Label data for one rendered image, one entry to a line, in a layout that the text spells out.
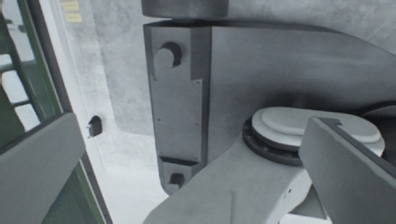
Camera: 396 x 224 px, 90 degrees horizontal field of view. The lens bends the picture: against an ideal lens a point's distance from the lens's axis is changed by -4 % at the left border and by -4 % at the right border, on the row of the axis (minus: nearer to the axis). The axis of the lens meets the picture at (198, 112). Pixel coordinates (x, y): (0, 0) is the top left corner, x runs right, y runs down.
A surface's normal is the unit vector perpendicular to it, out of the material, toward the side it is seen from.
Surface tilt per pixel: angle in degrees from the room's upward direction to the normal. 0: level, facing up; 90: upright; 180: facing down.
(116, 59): 0
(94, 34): 0
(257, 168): 90
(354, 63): 0
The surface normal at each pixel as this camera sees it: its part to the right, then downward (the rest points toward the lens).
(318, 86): -0.22, 0.47
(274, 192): 0.01, -0.88
